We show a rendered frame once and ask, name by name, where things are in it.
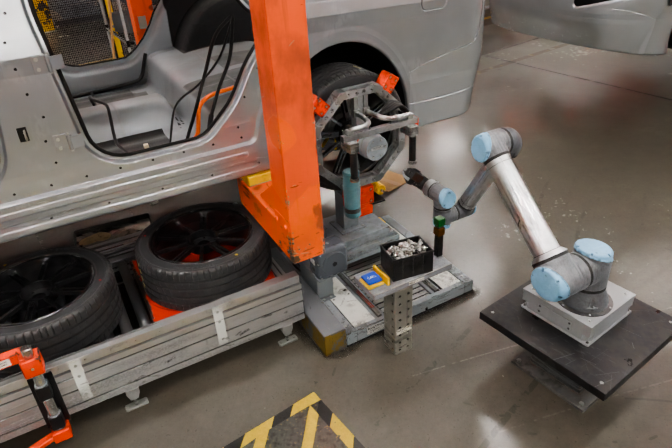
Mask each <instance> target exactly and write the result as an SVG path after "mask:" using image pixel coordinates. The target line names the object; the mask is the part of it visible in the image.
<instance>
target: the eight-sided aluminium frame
mask: <svg viewBox="0 0 672 448"><path fill-rule="evenodd" d="M355 92H356V93H355ZM371 93H375V94H376V95H377V96H379V97H380V98H381V99H382V100H383V101H384V102H385V103H387V102H388V101H389V100H397V99H395V98H394V97H393V96H392V95H391V94H390V93H389V92H387V91H386V90H384V89H383V86H381V85H380V84H378V83H376V82H374V81H371V82H366V83H362V84H358V85H354V86H349V87H345V88H341V89H337V90H334V91H333V92H332V94H330V97H329V98H328V100H327V101H326V103H327V104H328V105H330V108H329V109H328V111H327V112H326V113H325V115H324V116H323V118H321V117H320V116H318V115H316V117H315V118H314V119H315V131H316V144H317V157H318V170H319V175H320V176H323V177H324V178H326V179H327V180H329V181H330V182H332V183H333V184H335V185H336V186H338V187H339V188H340V189H342V190H343V180H342V179H340V178H339V177H337V176H336V175H334V174H333V173H332V172H330V171H329V170H327V169H326V168H324V167H323V156H322V143H321V132H322V130H323V129H324V127H325V126H326V124H327V123H328V122H329V120H330V119H331V117H332V116H333V114H334V113H335V112H336V110H337V109H338V107H339V106H340V104H341V103H342V102H343V100H347V99H351V98H353V97H356V96H358V97H359V96H363V95H364V94H371ZM336 102H337V103H336ZM316 122H317V123H316ZM320 125H321V126H320ZM404 147H405V134H404V133H402V132H400V128H397V129H394V130H393V141H392V143H391V145H390V146H389V148H388V149H387V151H386V153H385V155H384V156H383V157H382V158H381V159H380V160H379V162H378V163H377V164H376V166H375V167H374V169H373V170H372V171H369V172H365V173H362V174H360V186H364V185H367V184H370V183H373V182H377V181H379V180H381V179H382V178H383V177H384V175H385V173H386V172H387V171H388V169H389V168H390V166H391V165H392V164H393V162H394V161H395V159H396V158H397V157H398V155H399V154H400V152H401V151H402V150H403V148H404Z"/></svg>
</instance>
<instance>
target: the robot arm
mask: <svg viewBox="0 0 672 448"><path fill-rule="evenodd" d="M521 148H522V139H521V136H520V134H519V133H518V132H517V131H516V130H515V129H513V128H510V127H500V128H498V129H494V130H491V131H488V132H483V133H481V134H479V135H477V136H475V137H474V139H473V140H472V145H471V152H472V155H473V157H474V159H475V160H476V161H478V162H481V163H483V165H482V167H481V168H480V170H479V171H478V173H477V174H476V175H475V177H474V178H473V180H472V181H471V183H470V184H469V186H468V187H467V189H466V190H465V191H464V193H463V194H462V196H461V197H460V198H459V199H458V201H457V202H456V195H455V193H454V192H453V191H452V190H451V189H449V188H447V187H445V186H444V185H442V184H440V183H439V181H435V180H433V179H430V180H429V179H428V178H426V177H425V176H423V175H422V173H420V172H421V171H419V170H418V169H416V168H410V167H409V168H407V169H404V170H403V171H402V173H403V177H404V180H405V182H406V183H407V184H409V185H413V186H415V187H416V188H418V189H419V190H421V189H422V190H421V191H423V194H424V195H426V196H427V197H429V198H430V199H432V200H433V219H432V220H433V225H434V217H436V216H439V215H441V216H443V217H444V218H445V226H444V227H445V229H448V228H449V227H450V226H451V223H452V222H454V221H457V220H459V219H462V218H465V217H467V216H471V215H472V214H474V213H475V212H476V204H477V203H478V202H479V200H480V199H481V198H482V196H483V195H484V194H485V192H486V191H487V190H488V188H489V187H490V186H491V184H492V183H493V182H494V183H495V185H496V187H497V189H498V191H499V193H500V195H501V196H502V198H503V200H504V202H505V204H506V206H507V208H508V210H509V212H510V214H511V216H512V217H513V219H514V221H515V223H516V225H517V227H518V229H519V231H520V233H521V235H522V237H523V238H524V240H525V242H526V244H527V246H528V248H529V250H530V252H531V254H532V256H533V261H532V266H533V268H534V270H533V272H532V274H531V283H532V286H533V288H534V289H536V292H537V293H538V294H539V295H540V296H541V297H542V298H544V299H545V300H547V301H551V302H558V301H561V300H562V301H563V302H564V303H565V304H566V305H567V306H568V307H570V308H572V309H574V310H577V311H580V312H584V313H598V312H601V311H604V310H605V309H606V308H607V306H608V302H609V297H608V293H607V289H606V287H607V283H608V279H609V275H610V271H611V266H612V262H613V255H614V252H613V250H612V248H611V247H610V246H608V245H607V244H605V243H603V242H601V241H598V240H595V239H588V238H584V239H579V240H577V241H576V242H575V244H574V249H573V252H571V253H569V251H568V250H567V248H564V247H561V246H560V245H559V244H558V242H557V240H556V238H555V237H554V235H553V233H552V231H551V229H550V227H549V225H548V224H547V222H546V220H545V218H544V216H543V214H542V212H541V211H540V209H539V207H538V205H537V203H536V201H535V199H534V198H533V196H532V194H531V192H530V190H529V188H528V186H527V184H526V183H525V181H524V179H523V177H522V175H521V173H520V171H519V170H518V168H517V166H516V164H515V162H514V160H513V159H514V158H515V157H516V156H517V155H518V154H519V152H520V150H521ZM434 226H435V225H434Z"/></svg>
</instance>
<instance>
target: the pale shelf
mask: <svg viewBox="0 0 672 448"><path fill-rule="evenodd" d="M378 268H379V269H380V270H381V271H382V272H383V273H385V274H386V275H387V276H388V274H387V273H386V272H385V270H384V269H383V268H382V266H378ZM450 269H452V263H451V262H450V261H448V260H447V259H446V258H444V257H443V256H442V257H440V258H436V257H435V256H434V255H433V271H431V272H428V273H424V274H420V275H417V276H413V277H410V278H406V279H403V280H399V281H395V282H393V281H392V280H391V278H390V277H389V276H388V277H389V278H390V285H389V286H388V285H386V284H385V283H384V284H383V285H380V286H378V287H376V288H373V289H371V290H368V289H367V288H366V287H365V286H364V285H363V284H362V283H361V282H360V279H361V276H362V275H365V274H367V273H370V272H372V271H373V269H371V270H368V271H366V272H363V273H361V274H358V275H356V276H354V282H355V283H356V284H357V285H358V286H359V287H360V288H361V289H362V290H363V291H364V292H365V293H366V294H367V295H368V296H369V297H370V298H371V299H372V300H373V301H376V300H378V299H381V298H383V297H386V296H388V295H390V294H393V293H395V292H397V291H400V290H402V289H404V288H407V287H409V286H412V285H414V284H416V283H419V282H421V281H423V280H426V279H428V278H431V277H433V276H435V275H438V274H440V273H442V272H445V271H447V270H450Z"/></svg>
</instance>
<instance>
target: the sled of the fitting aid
mask: <svg viewBox="0 0 672 448"><path fill-rule="evenodd" d="M388 226H389V225H388ZM389 228H390V232H389V233H387V234H384V235H381V236H379V237H376V238H373V239H370V240H368V241H365V242H362V243H359V244H357V245H354V246H351V247H349V248H347V255H348V259H347V264H350V263H353V262H355V261H358V260H361V259H363V258H366V257H368V256H371V255H374V254H376V253H379V252H381V249H380V245H381V244H385V243H389V242H393V241H397V240H400V234H399V233H397V232H396V231H395V230H394V229H392V228H391V227H390V226H389Z"/></svg>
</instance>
